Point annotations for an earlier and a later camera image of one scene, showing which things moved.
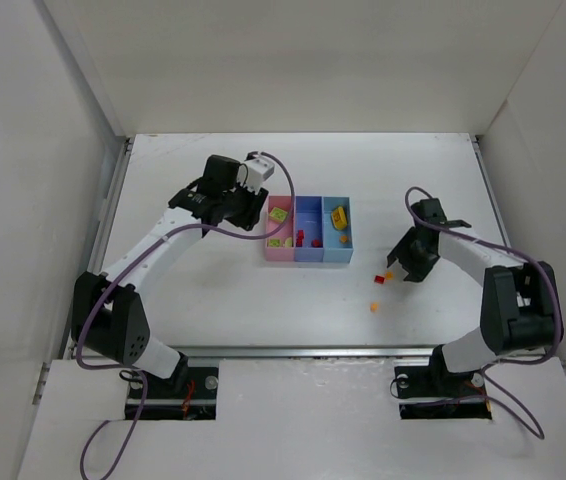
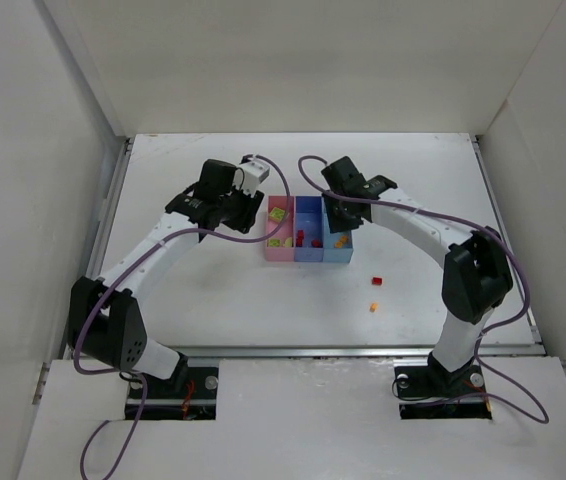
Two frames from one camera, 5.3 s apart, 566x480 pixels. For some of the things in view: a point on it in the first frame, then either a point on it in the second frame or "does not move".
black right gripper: [414, 253] → [340, 215]
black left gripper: [248, 208] does not move
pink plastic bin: [282, 253] does not move
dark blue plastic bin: [308, 211] does not move
